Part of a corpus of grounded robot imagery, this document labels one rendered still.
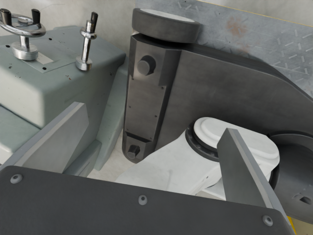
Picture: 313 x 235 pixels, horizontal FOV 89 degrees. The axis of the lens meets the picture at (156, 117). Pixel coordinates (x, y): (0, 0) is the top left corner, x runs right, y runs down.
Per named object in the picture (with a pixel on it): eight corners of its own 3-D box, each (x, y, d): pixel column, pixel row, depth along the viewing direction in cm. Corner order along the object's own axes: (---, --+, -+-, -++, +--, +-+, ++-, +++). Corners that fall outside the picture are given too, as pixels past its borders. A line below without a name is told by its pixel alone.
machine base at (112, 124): (75, 23, 109) (50, 25, 93) (150, 69, 110) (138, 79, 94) (64, 131, 183) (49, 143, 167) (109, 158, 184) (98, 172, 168)
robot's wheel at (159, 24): (204, 21, 53) (197, 26, 37) (198, 38, 56) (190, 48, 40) (147, 7, 55) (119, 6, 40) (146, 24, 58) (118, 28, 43)
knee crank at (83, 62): (89, 8, 55) (77, 8, 51) (104, 17, 55) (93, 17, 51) (81, 63, 69) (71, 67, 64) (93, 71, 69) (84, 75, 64)
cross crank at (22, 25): (23, 0, 52) (-20, -2, 42) (55, 19, 52) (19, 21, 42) (27, 46, 61) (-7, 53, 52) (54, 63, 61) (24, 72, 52)
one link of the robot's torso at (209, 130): (273, 132, 43) (290, 170, 33) (237, 174, 55) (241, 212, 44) (199, 107, 46) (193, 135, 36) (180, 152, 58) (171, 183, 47)
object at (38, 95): (82, 23, 96) (-52, 36, 48) (128, 51, 96) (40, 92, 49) (71, 115, 145) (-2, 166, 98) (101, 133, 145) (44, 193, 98)
